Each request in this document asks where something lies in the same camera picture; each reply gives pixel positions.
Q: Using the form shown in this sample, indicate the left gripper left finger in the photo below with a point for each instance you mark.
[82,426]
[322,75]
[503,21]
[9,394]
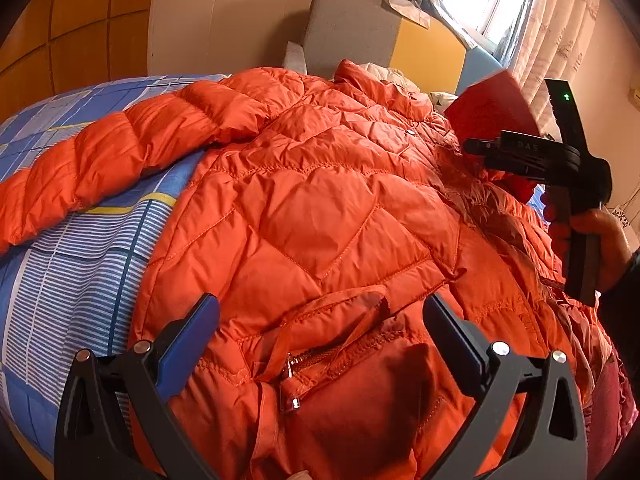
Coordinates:
[92,439]

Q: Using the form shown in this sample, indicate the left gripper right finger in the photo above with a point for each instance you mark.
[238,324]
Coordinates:
[548,442]

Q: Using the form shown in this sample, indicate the orange quilted down jacket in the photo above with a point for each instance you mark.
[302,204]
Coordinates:
[321,214]

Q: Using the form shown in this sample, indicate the right hand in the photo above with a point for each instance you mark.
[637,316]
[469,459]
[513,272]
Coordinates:
[615,253]

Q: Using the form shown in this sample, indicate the pink patterned curtain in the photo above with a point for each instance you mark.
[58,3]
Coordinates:
[533,39]

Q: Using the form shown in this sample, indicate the white patterned pillow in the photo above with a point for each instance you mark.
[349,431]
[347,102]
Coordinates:
[440,100]

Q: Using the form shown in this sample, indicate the grey yellow blue headboard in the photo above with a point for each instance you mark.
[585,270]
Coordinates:
[370,32]

